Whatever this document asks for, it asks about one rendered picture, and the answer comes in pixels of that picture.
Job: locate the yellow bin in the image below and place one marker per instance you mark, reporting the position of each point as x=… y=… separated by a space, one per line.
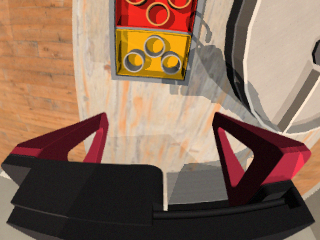
x=128 y=39

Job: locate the bronze bushing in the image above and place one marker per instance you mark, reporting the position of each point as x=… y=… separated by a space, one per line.
x=142 y=2
x=153 y=5
x=178 y=8

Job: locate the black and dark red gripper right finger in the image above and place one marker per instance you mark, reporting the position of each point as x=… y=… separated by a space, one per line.
x=276 y=157

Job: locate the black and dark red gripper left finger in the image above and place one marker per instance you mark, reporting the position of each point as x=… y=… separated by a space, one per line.
x=57 y=144

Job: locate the grey metal bushing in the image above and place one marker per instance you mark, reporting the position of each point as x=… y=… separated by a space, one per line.
x=130 y=67
x=154 y=54
x=173 y=70

